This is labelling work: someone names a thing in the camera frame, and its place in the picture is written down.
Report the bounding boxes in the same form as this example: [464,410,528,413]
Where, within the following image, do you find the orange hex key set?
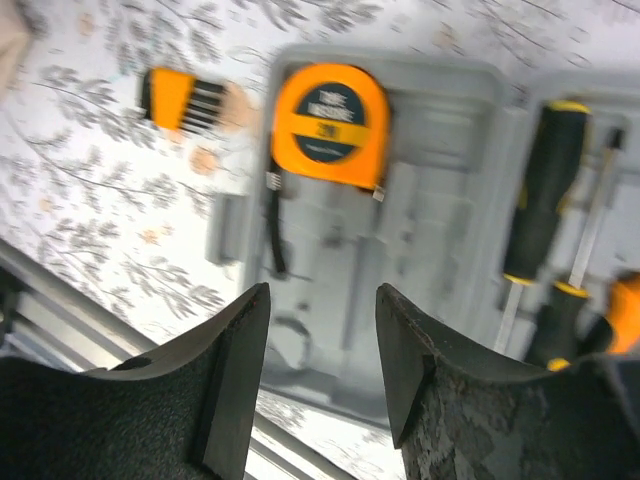
[138,67,228,134]

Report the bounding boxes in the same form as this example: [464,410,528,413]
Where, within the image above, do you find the long yellow black screwdriver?
[494,99,591,353]

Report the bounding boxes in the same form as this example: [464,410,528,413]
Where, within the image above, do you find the grey plastic tool case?
[206,45,639,428]

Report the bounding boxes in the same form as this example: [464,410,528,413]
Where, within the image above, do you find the beige cloth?
[0,0,31,97]

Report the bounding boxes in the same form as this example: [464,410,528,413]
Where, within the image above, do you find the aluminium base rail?
[1,241,353,479]

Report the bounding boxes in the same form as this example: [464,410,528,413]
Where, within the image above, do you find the short yellow black screwdriver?
[524,128,625,371]

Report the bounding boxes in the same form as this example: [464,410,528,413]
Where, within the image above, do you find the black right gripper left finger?
[1,283,271,479]

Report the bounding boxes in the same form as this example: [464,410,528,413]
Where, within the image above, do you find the orange tape measure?
[263,62,391,276]

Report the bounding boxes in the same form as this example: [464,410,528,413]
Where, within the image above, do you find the orange black pliers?
[578,271,639,356]

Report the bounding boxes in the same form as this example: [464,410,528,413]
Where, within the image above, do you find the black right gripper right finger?
[375,284,639,479]

